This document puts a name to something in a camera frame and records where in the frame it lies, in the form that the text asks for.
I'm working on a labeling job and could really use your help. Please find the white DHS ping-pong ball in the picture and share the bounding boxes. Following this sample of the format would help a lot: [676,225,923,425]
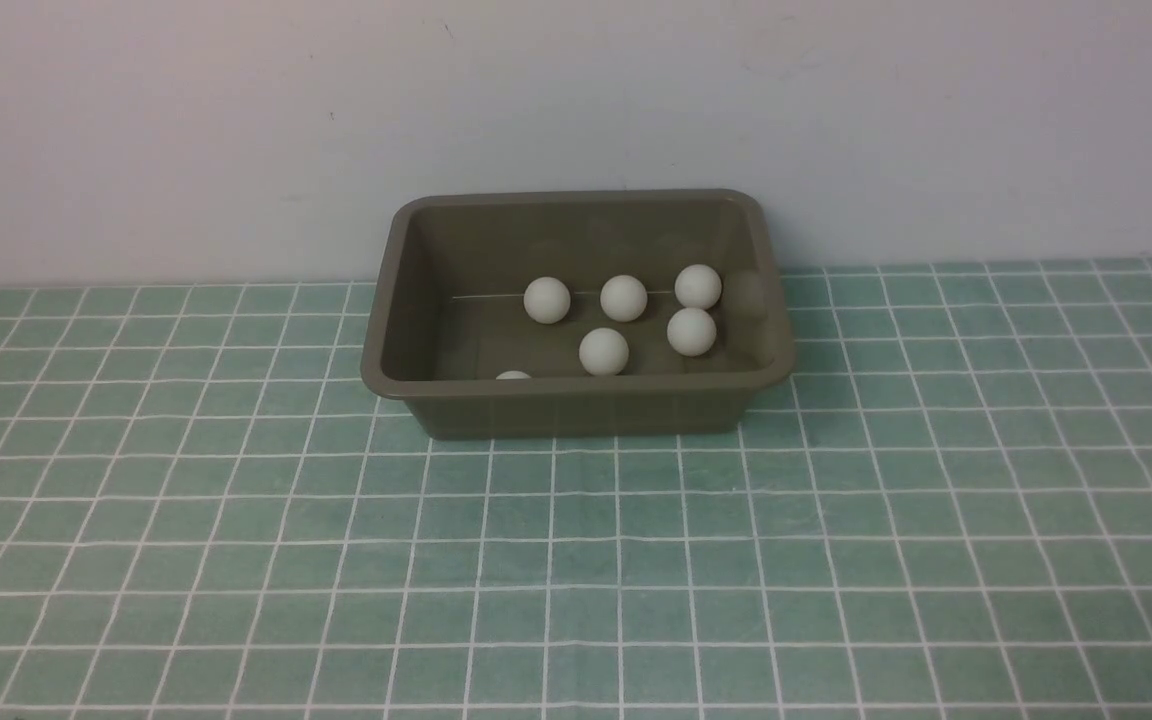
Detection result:
[579,327,630,377]

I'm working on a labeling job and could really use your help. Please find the white ping-pong ball logo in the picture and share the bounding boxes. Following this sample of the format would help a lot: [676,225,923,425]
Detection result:
[524,275,573,325]

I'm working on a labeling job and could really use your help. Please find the brown plastic bin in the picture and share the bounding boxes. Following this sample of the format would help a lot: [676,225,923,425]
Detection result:
[361,188,795,439]

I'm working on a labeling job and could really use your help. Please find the green checkered tablecloth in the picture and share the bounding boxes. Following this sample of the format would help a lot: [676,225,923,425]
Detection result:
[0,258,1152,719]

